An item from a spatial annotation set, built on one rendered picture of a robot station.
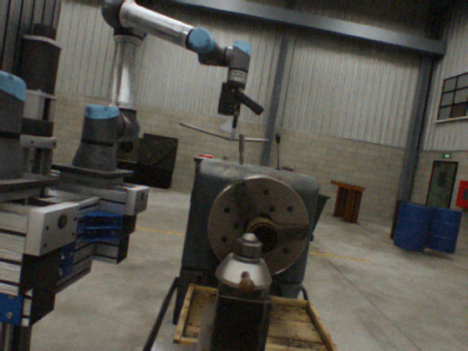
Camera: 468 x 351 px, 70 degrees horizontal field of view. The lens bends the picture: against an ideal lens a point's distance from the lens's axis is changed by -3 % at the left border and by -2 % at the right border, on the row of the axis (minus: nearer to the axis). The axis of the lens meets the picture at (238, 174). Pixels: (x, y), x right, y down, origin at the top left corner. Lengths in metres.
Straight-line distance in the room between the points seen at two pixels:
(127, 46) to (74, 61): 10.89
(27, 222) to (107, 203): 0.50
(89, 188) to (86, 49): 11.12
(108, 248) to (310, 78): 10.89
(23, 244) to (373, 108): 11.98
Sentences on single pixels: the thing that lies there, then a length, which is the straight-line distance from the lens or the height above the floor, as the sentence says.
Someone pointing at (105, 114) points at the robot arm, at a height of 1.36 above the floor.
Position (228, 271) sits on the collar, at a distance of 0.47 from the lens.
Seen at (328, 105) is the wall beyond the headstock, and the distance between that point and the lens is 11.84.
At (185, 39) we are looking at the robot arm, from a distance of 1.22.
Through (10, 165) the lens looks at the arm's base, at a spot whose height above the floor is 1.19.
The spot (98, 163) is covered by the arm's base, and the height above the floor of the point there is 1.19.
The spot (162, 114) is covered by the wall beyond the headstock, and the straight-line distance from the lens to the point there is 11.26.
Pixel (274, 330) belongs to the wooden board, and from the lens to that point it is 0.91.
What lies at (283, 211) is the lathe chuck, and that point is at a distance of 1.06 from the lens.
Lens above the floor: 1.29
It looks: 3 degrees down
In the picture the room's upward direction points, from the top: 9 degrees clockwise
